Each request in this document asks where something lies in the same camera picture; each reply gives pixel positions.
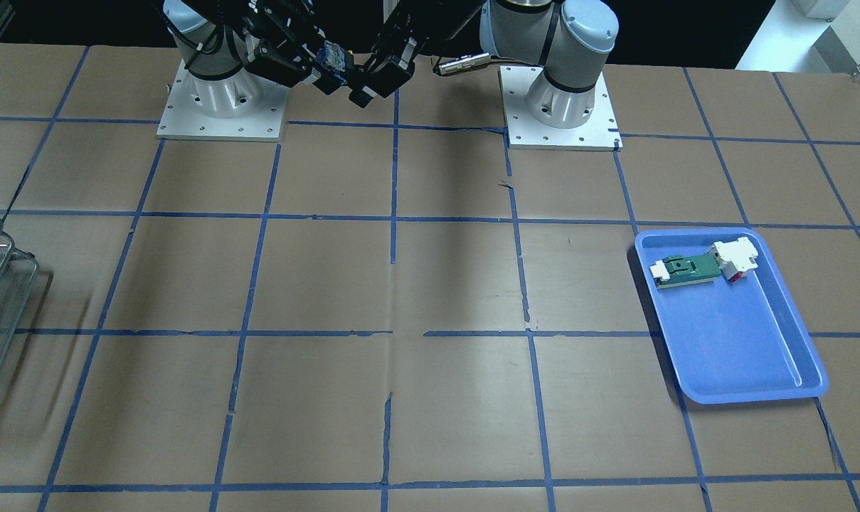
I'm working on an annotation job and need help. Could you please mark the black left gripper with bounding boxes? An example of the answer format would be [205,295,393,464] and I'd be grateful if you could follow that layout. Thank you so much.
[348,14,419,108]

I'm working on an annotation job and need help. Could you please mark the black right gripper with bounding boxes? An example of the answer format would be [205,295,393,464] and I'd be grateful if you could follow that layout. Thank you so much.
[242,1,349,95]

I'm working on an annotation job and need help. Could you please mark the red emergency stop button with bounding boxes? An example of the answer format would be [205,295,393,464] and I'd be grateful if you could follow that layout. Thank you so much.
[316,40,353,79]

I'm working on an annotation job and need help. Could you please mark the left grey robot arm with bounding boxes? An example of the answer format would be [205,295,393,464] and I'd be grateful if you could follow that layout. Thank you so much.
[348,1,619,129]

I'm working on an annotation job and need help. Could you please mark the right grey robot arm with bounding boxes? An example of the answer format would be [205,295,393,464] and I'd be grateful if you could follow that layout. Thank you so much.
[152,1,357,119]

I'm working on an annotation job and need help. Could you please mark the green terminal block module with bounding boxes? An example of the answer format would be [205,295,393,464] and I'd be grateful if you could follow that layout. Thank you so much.
[649,254,721,289]

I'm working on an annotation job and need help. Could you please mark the white relay module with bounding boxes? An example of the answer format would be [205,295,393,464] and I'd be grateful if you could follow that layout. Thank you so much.
[706,237,759,283]

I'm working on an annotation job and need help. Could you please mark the blue plastic tray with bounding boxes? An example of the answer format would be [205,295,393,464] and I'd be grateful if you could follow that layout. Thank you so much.
[635,226,829,405]

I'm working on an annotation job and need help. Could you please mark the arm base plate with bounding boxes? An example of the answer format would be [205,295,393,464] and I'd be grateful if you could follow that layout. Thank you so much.
[156,65,290,142]
[499,65,624,151]

